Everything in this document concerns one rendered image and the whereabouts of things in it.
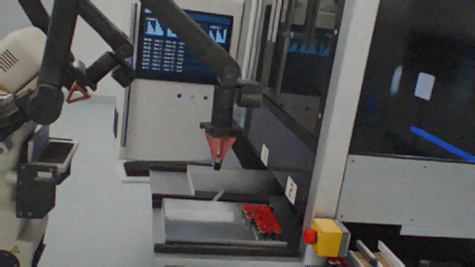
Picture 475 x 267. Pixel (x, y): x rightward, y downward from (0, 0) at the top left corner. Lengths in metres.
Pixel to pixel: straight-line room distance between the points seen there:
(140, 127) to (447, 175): 1.30
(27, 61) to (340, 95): 0.81
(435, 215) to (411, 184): 0.13
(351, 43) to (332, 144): 0.26
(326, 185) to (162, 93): 1.08
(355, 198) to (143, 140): 1.15
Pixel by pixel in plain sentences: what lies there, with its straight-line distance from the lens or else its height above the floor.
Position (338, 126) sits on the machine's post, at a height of 1.28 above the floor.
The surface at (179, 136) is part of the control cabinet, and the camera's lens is 2.27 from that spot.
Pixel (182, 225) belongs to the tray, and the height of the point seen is 0.88.
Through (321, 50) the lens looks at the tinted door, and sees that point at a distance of 1.43.
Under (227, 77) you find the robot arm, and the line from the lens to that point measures 1.27.
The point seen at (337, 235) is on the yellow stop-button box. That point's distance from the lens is 1.30.
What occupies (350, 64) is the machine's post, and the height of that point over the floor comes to 1.43.
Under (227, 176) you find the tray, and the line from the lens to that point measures 1.96.
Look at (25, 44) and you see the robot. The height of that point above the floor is 1.36.
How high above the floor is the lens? 1.54
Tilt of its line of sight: 15 degrees down
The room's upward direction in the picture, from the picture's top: 8 degrees clockwise
